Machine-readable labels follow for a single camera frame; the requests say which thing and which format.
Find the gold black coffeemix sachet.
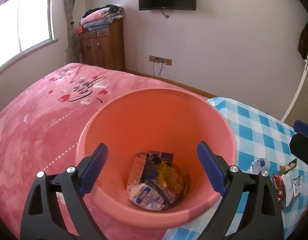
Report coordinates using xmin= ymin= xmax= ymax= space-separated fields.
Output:
xmin=279 ymin=158 xmax=298 ymax=176

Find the red milk tea packet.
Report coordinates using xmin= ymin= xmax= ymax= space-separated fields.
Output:
xmin=273 ymin=174 xmax=286 ymax=210

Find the pink plastic trash bucket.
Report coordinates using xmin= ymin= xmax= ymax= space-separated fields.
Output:
xmin=76 ymin=88 xmax=237 ymax=230

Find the white silver wrapper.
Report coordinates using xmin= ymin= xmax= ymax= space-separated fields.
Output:
xmin=281 ymin=174 xmax=304 ymax=207

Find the blue white checkered tablecloth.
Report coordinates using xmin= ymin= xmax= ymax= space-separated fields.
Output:
xmin=207 ymin=97 xmax=308 ymax=238

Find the white door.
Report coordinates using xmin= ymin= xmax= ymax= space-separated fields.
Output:
xmin=280 ymin=17 xmax=308 ymax=123

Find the white blue tissue pack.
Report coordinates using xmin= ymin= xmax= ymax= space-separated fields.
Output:
xmin=129 ymin=184 xmax=165 ymax=211

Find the tan flat packet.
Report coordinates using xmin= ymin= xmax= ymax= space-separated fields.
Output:
xmin=126 ymin=152 xmax=147 ymax=195

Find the yellow snack wrapper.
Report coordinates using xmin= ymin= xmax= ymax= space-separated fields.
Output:
xmin=158 ymin=161 xmax=190 ymax=204

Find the dark cardboard box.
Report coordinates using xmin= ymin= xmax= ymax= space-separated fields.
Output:
xmin=139 ymin=151 xmax=174 ymax=184

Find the brown wooden cabinet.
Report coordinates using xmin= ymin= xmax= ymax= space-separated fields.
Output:
xmin=78 ymin=19 xmax=125 ymax=72

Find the red item on cabinet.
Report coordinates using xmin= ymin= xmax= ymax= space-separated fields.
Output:
xmin=76 ymin=26 xmax=85 ymax=34

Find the white framed window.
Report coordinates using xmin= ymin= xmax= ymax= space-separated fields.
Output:
xmin=0 ymin=0 xmax=57 ymax=74

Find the pile of folded blankets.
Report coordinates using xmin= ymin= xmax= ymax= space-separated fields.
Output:
xmin=80 ymin=4 xmax=125 ymax=29

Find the grey checkered curtain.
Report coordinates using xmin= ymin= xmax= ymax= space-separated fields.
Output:
xmin=63 ymin=0 xmax=78 ymax=62

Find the black power cable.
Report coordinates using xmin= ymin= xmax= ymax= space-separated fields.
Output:
xmin=152 ymin=57 xmax=165 ymax=78

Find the wall power socket strip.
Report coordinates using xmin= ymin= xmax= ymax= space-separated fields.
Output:
xmin=149 ymin=55 xmax=172 ymax=66

